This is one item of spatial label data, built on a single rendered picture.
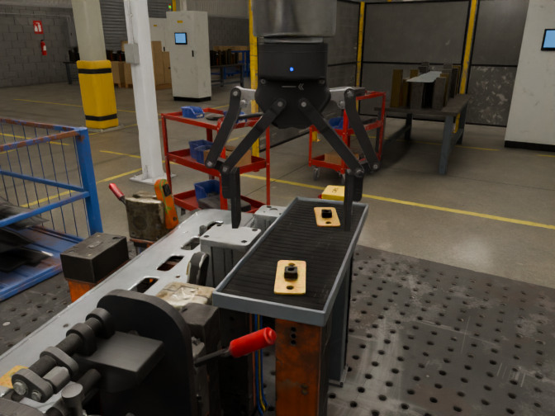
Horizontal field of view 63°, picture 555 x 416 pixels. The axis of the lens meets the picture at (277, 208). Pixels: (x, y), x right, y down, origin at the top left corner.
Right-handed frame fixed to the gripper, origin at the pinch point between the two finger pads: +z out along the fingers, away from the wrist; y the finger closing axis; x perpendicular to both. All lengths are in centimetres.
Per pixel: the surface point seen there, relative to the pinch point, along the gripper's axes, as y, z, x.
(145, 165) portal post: 169, 107, -405
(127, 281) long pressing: 33.0, 24.3, -24.6
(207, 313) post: 11.3, 14.5, -0.3
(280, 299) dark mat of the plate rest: 1.0, 8.3, 5.4
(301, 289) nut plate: -1.5, 8.0, 3.5
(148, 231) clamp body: 39, 27, -55
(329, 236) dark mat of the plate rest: -5.6, 8.3, -13.1
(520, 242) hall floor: -165, 125, -270
